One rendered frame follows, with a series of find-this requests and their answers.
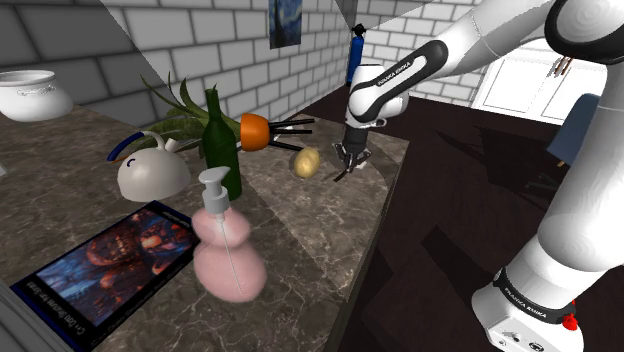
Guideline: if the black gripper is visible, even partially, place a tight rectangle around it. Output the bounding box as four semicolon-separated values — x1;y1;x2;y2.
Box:
333;125;373;183

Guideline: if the yellow potato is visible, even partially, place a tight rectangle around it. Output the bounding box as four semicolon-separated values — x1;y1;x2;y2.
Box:
292;147;321;180

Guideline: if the green plant in orange pot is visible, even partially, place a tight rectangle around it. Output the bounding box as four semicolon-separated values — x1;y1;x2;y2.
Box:
140;71;318;160

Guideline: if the blue cylinder with black top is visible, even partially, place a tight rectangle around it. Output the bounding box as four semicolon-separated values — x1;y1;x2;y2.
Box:
345;22;367;87

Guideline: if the dark green glass bottle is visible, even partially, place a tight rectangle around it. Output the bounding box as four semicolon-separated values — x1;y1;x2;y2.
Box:
201;87;243;202

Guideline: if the pink soap pump dispenser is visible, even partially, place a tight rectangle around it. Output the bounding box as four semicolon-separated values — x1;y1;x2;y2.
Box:
190;166;269;304

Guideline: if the white cabinet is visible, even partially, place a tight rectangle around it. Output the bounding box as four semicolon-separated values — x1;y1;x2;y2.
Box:
469;37;611;126

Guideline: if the blue chair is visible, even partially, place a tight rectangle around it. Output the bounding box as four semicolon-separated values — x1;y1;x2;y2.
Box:
545;92;602;168

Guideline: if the dark book with fiery cover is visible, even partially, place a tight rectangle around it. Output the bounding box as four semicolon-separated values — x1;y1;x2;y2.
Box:
9;199;202;352

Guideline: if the white ceramic pot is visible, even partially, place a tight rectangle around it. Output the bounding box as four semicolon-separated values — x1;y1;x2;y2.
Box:
0;69;75;123

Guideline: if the blue wall picture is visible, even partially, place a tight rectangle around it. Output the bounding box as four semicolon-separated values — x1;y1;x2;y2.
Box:
268;0;303;50

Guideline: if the white kettle with blue handle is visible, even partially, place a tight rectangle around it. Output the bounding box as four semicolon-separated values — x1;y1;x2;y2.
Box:
106;130;192;204

